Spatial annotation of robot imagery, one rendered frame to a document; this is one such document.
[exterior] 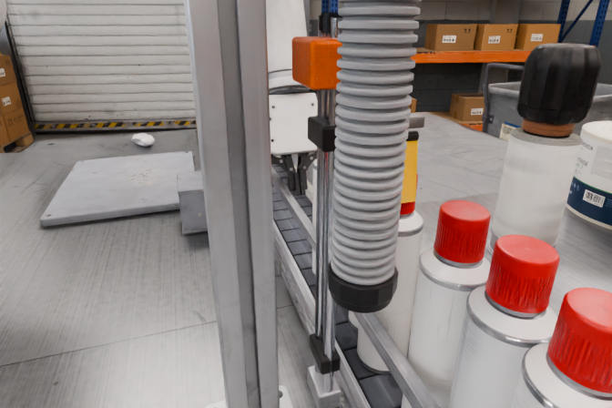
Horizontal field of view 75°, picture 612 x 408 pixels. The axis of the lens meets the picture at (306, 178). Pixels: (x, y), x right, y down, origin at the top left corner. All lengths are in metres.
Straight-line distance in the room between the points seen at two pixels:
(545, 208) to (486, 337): 0.36
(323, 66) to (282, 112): 0.41
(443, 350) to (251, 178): 0.19
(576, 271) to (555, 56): 0.30
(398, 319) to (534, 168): 0.29
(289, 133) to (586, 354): 0.52
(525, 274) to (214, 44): 0.22
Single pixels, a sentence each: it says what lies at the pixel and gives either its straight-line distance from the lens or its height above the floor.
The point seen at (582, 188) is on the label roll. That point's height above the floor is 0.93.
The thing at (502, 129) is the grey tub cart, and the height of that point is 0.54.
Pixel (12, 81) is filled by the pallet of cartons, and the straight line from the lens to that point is 4.80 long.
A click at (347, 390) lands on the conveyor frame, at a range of 0.43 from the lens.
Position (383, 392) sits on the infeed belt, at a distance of 0.43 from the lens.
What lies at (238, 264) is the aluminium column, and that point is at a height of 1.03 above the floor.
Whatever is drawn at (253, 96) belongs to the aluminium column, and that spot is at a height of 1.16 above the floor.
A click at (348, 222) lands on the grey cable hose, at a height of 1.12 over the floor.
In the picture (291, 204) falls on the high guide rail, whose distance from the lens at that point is 0.57.
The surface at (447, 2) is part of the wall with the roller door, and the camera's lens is 5.23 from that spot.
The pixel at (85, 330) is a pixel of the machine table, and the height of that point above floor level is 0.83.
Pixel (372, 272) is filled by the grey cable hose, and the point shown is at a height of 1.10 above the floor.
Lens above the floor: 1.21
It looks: 22 degrees down
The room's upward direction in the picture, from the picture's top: straight up
